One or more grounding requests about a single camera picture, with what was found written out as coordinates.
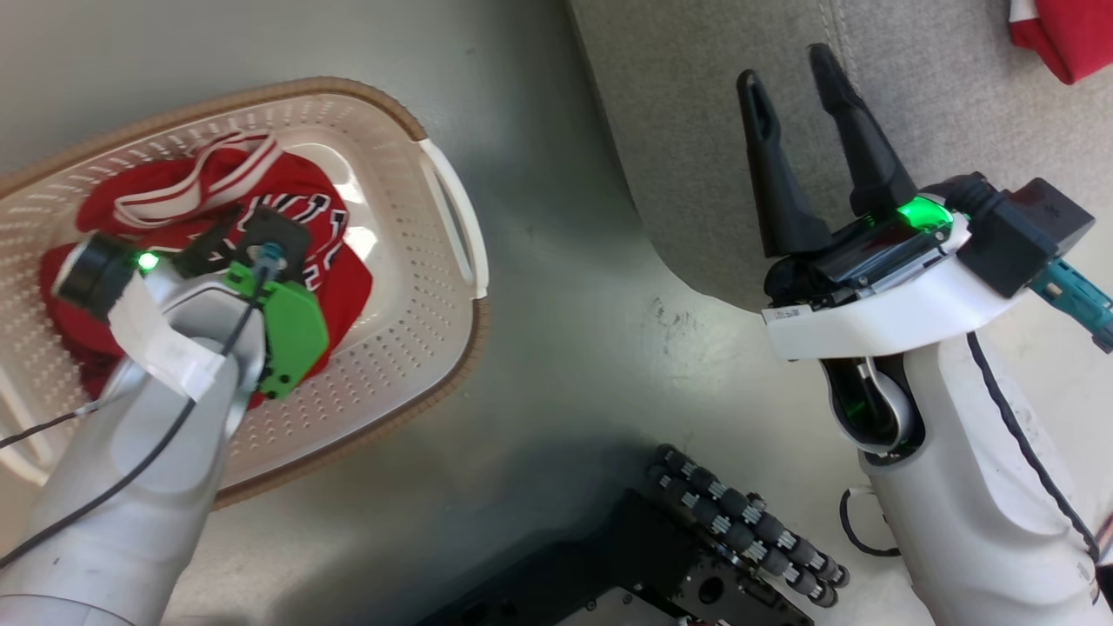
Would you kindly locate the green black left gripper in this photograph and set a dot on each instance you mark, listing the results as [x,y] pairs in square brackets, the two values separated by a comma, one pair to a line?
[294,335]

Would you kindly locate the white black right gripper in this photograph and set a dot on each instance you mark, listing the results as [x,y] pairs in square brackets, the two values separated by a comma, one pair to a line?
[887,309]

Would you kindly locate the red jersey with striped trim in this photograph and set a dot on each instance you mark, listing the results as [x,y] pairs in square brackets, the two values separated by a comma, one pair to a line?
[296,187]

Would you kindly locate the plain red mesh garment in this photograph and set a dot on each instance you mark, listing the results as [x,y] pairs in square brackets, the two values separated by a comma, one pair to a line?
[1065,35]

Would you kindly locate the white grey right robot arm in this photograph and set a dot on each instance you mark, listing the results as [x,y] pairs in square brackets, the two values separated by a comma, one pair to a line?
[965,522]

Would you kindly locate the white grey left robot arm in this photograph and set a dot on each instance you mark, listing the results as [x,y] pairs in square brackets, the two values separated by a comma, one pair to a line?
[122,504]

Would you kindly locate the white perforated laundry basket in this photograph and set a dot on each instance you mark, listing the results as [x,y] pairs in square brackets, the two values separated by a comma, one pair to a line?
[409,287]

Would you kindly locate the black roller omni wheel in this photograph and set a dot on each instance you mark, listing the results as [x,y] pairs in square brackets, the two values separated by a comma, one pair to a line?
[739,513]

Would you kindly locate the black robot mobile base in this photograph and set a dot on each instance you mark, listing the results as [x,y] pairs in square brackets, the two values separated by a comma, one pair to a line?
[626,565]

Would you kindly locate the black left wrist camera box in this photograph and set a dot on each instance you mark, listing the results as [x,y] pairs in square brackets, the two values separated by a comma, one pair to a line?
[280,226]

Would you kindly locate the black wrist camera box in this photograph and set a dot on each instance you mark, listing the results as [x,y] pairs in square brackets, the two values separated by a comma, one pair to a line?
[1026,235]
[280,226]

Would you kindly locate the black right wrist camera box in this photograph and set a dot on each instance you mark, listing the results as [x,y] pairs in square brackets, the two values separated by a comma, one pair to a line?
[1026,235]

